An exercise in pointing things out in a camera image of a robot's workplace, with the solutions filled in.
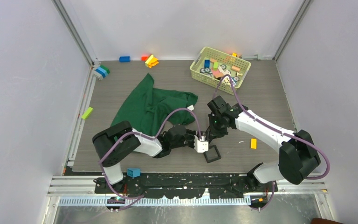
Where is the green garment cloth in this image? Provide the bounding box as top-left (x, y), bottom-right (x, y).
top-left (111, 74), bottom-right (198, 136)

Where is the pale green plastic basket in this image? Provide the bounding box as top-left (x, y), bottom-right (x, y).
top-left (190, 47), bottom-right (251, 95)

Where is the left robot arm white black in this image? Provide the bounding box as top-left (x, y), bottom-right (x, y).
top-left (92, 121), bottom-right (197, 193)

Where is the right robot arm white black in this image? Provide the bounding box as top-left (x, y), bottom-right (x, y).
top-left (207, 96), bottom-right (321, 192)

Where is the small white cap piece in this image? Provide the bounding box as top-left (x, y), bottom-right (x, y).
top-left (187, 105), bottom-right (194, 111)

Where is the green block in basket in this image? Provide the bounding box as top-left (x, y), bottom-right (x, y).
top-left (213, 62), bottom-right (219, 70)

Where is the blue block in basket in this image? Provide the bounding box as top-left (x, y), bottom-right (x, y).
top-left (204, 59), bottom-right (210, 69)

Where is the light blue cube block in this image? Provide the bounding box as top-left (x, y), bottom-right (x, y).
top-left (127, 168), bottom-right (141, 178)

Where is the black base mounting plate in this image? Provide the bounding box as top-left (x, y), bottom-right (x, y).
top-left (93, 173), bottom-right (278, 199)

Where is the yellow orange block stack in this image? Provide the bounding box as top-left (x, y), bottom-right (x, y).
top-left (145, 55), bottom-right (159, 68)

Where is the lime green block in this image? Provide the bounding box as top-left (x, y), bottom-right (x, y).
top-left (81, 107), bottom-right (94, 119)

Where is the blue brick block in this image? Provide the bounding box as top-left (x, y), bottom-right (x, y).
top-left (119, 56), bottom-right (131, 63)

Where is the blue green block stack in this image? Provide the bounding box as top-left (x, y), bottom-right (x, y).
top-left (94, 65), bottom-right (110, 80)

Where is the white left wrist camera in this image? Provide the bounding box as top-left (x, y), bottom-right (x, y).
top-left (194, 136), bottom-right (209, 153)

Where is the black square frame box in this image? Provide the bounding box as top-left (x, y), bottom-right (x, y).
top-left (203, 145), bottom-right (221, 163)

